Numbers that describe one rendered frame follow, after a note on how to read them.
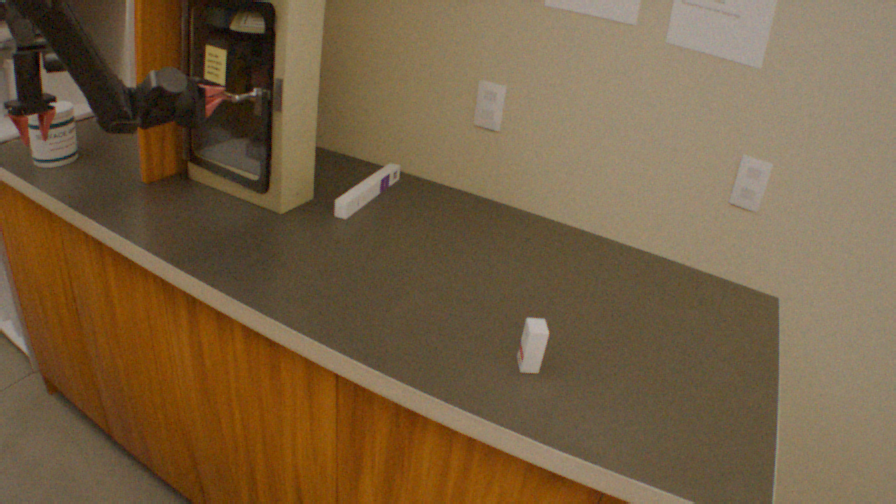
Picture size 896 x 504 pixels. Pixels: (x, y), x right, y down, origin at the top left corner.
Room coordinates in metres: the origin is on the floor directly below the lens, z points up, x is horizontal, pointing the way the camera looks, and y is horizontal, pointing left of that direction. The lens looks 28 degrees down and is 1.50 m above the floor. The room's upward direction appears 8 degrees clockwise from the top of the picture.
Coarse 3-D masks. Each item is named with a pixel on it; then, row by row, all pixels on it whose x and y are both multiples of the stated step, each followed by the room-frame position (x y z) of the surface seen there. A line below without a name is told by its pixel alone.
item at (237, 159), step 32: (192, 0) 1.23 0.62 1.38; (224, 0) 1.17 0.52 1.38; (192, 32) 1.23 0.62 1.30; (224, 32) 1.17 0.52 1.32; (256, 32) 1.12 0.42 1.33; (192, 64) 1.23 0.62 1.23; (256, 64) 1.12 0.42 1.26; (224, 128) 1.17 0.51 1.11; (256, 128) 1.11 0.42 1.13; (192, 160) 1.23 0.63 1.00; (224, 160) 1.17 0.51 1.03; (256, 160) 1.11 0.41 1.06; (256, 192) 1.11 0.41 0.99
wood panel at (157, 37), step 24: (144, 0) 1.21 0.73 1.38; (168, 0) 1.27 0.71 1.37; (144, 24) 1.21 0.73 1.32; (168, 24) 1.27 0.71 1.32; (144, 48) 1.21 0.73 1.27; (168, 48) 1.27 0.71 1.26; (144, 72) 1.20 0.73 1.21; (144, 144) 1.20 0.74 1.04; (168, 144) 1.26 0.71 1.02; (144, 168) 1.20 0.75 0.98; (168, 168) 1.26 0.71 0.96
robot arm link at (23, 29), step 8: (16, 24) 0.98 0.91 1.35; (24, 24) 0.99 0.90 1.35; (16, 32) 0.98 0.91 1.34; (24, 32) 0.99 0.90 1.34; (16, 40) 0.98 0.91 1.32; (24, 40) 0.99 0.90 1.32; (32, 40) 1.00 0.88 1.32; (40, 40) 1.03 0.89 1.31; (48, 48) 1.04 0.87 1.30; (48, 56) 1.03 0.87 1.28; (56, 56) 1.04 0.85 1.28; (48, 64) 1.02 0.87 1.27; (56, 64) 1.04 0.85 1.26; (48, 72) 1.03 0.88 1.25
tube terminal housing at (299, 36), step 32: (256, 0) 1.16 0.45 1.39; (288, 0) 1.13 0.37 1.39; (320, 0) 1.21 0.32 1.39; (288, 32) 1.13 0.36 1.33; (320, 32) 1.22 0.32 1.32; (288, 64) 1.14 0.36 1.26; (288, 96) 1.14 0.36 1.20; (288, 128) 1.14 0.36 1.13; (288, 160) 1.15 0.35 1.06; (288, 192) 1.15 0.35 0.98
